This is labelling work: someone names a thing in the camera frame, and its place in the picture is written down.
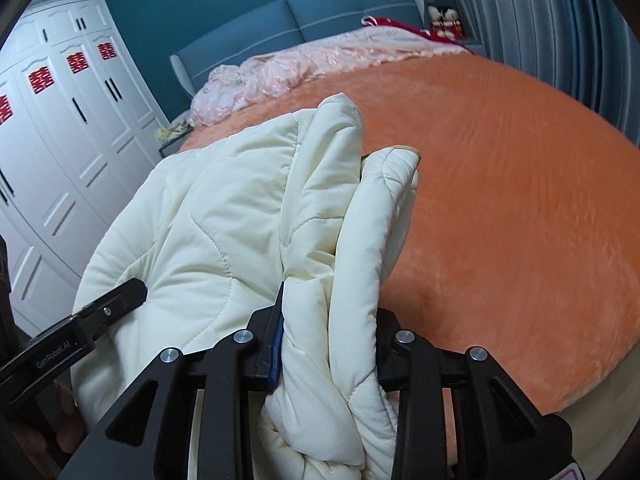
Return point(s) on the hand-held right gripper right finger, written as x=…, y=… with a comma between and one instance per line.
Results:
x=387, y=360

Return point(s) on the blue upholstered headboard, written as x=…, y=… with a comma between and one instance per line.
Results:
x=300, y=25

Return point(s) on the white wardrobe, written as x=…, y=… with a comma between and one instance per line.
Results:
x=60, y=160

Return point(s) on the red paper-cut decoration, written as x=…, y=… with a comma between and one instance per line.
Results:
x=77, y=62
x=5, y=110
x=106, y=51
x=37, y=81

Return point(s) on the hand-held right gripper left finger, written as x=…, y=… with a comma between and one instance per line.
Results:
x=276, y=355

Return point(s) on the orange bed sheet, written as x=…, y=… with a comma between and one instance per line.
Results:
x=500, y=210

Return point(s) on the person's left hand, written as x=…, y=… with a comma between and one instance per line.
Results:
x=70, y=420

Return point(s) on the dark bedside table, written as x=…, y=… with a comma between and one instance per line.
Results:
x=170, y=147

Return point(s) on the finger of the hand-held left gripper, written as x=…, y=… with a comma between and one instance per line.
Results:
x=120, y=302

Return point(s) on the grey-blue curtain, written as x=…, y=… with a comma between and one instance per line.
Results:
x=550, y=30

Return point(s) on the pale yellow cloth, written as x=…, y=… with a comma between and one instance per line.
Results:
x=174, y=131

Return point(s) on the cream quilted jacket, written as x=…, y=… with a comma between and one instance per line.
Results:
x=235, y=220

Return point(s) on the pair of dolls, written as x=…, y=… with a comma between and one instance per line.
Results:
x=445, y=22

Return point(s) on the red cloth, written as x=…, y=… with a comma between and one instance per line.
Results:
x=395, y=24

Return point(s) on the pink floral quilt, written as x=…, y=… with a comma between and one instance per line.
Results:
x=280, y=75

